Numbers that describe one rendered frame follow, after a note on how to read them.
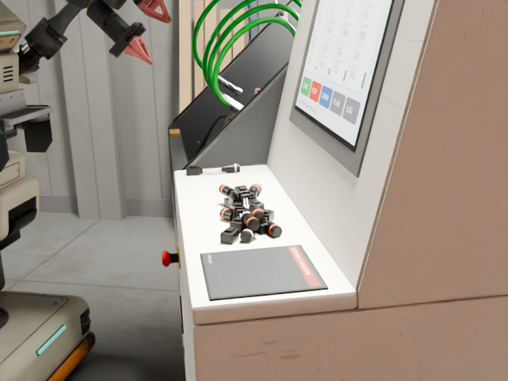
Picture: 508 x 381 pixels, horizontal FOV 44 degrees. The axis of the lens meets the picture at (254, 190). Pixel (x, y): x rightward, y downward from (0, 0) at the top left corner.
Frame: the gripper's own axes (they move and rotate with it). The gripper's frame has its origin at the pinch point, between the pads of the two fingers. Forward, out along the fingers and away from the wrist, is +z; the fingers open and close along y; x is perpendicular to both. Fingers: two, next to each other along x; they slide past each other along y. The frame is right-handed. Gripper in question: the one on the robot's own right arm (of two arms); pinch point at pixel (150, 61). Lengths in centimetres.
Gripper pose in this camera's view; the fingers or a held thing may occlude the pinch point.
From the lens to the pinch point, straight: 167.3
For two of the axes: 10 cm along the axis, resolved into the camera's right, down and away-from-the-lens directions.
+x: 1.0, -2.9, 9.5
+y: 7.0, -6.6, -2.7
